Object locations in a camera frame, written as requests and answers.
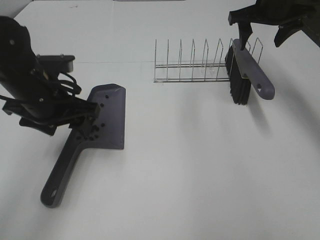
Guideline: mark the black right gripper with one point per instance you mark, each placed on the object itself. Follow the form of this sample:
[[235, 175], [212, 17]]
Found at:
[[285, 13]]

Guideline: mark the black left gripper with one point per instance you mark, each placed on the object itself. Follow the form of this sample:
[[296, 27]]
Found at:
[[46, 116]]

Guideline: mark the pile of coffee beans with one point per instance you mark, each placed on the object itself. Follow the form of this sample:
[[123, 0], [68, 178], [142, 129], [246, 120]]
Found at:
[[99, 122]]

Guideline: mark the grey plastic dustpan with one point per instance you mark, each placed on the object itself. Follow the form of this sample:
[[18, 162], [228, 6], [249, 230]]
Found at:
[[107, 132]]

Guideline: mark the grey hand brush black bristles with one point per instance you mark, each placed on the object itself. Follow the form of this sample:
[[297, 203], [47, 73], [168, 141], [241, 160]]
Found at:
[[245, 73]]

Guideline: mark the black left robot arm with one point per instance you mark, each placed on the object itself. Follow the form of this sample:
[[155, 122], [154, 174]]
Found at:
[[43, 93]]

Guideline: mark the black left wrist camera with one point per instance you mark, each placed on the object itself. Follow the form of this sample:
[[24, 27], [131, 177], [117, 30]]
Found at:
[[57, 63]]

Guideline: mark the metal wire dish rack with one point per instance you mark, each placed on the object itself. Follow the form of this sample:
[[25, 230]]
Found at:
[[196, 65]]

